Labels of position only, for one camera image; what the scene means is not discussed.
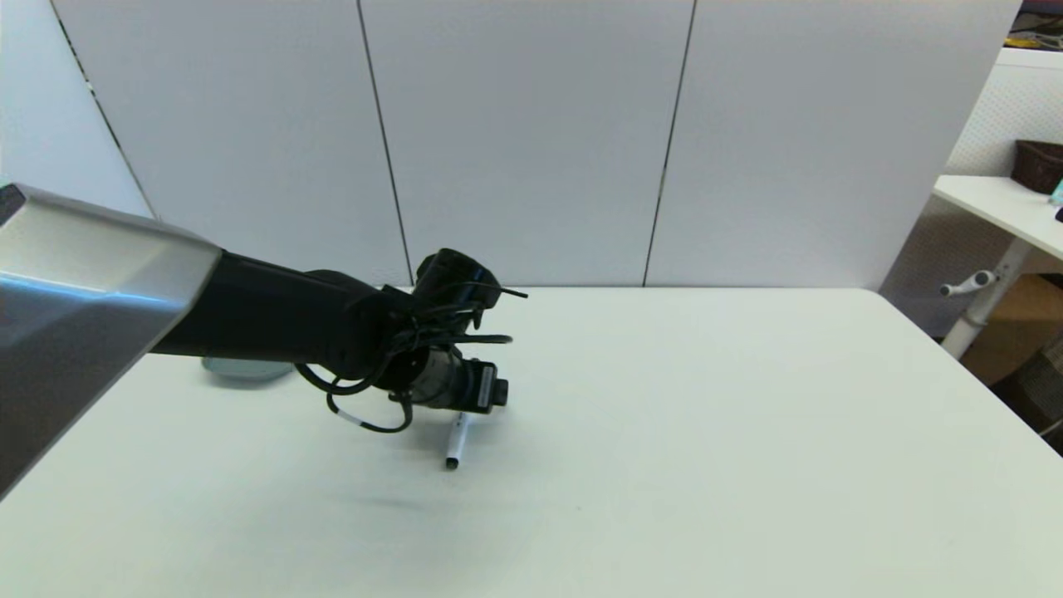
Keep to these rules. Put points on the black and silver left robot arm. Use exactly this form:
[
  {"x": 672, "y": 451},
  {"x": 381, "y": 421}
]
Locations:
[{"x": 249, "y": 316}]

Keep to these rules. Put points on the brown cardboard box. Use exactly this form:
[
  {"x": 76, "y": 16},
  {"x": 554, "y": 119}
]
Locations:
[{"x": 1017, "y": 320}]

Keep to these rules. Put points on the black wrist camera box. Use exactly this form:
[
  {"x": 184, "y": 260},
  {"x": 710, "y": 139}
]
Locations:
[{"x": 487, "y": 389}]

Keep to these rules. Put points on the dark brown woven basket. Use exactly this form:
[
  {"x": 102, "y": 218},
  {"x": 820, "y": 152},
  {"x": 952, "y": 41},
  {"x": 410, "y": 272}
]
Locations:
[{"x": 1038, "y": 164}]

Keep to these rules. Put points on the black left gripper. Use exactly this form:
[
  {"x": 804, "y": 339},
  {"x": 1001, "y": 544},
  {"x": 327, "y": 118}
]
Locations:
[{"x": 438, "y": 380}]

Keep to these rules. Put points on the white marker with black cap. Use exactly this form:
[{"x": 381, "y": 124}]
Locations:
[{"x": 455, "y": 440}]

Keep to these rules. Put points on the white side table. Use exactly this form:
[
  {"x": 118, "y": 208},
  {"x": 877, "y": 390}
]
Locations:
[{"x": 1001, "y": 216}]

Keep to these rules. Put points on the grey-green square plate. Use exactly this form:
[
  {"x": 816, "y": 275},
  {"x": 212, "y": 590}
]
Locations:
[{"x": 245, "y": 370}]

